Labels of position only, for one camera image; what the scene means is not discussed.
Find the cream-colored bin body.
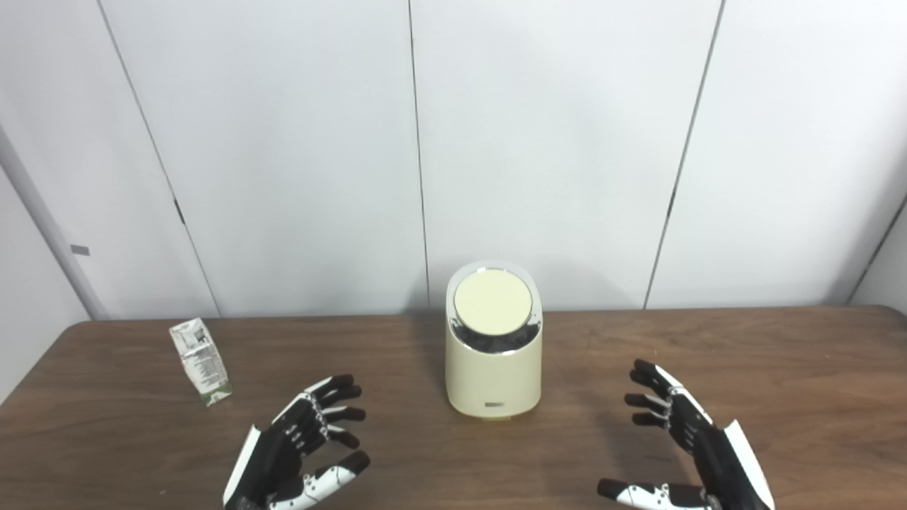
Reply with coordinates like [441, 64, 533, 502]
[445, 261, 544, 420]

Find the white green milk carton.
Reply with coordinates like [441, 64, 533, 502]
[169, 318, 232, 407]

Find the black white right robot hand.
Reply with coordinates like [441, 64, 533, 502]
[597, 359, 776, 510]

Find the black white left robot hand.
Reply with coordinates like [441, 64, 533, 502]
[222, 375, 371, 510]

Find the round cream bin lid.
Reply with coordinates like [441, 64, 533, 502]
[453, 268, 533, 335]

